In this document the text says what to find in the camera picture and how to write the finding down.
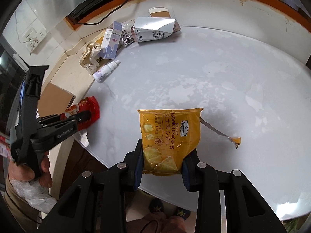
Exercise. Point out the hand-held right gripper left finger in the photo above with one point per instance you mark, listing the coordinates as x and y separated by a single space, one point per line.
139 172

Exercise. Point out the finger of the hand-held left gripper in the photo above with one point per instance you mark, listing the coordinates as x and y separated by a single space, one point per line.
48 120
81 118

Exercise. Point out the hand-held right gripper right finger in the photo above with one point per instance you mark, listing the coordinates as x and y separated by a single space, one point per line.
185 176

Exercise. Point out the red snack packet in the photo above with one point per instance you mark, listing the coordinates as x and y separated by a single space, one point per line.
91 106

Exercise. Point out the yellow cracker bag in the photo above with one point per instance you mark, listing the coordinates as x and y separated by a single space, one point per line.
170 131

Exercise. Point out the clear plastic bag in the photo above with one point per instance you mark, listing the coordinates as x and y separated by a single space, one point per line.
34 194

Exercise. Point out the white and purple carton box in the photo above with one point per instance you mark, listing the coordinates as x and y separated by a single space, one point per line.
111 43

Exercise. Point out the silver foil coffee packet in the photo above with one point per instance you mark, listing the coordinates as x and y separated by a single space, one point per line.
126 38

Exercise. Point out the person's left hand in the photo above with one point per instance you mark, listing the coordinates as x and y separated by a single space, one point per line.
45 167

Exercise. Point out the white crumpled tissue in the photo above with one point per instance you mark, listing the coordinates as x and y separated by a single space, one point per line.
83 137

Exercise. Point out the brown cardboard box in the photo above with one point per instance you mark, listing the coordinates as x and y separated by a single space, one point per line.
53 97

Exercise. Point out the red printed box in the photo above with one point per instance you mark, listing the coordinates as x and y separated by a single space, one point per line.
4 148

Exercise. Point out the person's patterned dark shoe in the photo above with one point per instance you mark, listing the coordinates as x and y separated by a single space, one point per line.
181 214
156 206

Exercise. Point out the person's right leg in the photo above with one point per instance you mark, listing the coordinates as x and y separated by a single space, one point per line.
181 225

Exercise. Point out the person's leg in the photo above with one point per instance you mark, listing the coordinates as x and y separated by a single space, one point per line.
181 225
150 224

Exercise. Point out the dark glass cabinet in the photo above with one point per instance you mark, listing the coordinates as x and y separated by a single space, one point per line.
9 77

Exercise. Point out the white spray bottle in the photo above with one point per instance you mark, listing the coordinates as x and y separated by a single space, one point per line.
105 72

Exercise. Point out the person's left leg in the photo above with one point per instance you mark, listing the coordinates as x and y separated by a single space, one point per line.
150 224

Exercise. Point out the crumpled beige paper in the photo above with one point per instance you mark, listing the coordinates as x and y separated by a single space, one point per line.
91 55

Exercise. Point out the yellow flat packet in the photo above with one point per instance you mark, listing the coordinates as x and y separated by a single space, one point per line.
99 39

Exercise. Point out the crumpled clear wrapper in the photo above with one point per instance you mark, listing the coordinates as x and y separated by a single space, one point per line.
127 24

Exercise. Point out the grey and white milk carton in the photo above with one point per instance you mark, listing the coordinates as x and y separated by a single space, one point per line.
150 26

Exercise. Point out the brown paper coffee cup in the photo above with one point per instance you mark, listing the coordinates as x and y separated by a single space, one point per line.
160 12

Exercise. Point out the white wall socket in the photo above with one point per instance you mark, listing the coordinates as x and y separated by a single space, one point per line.
34 35

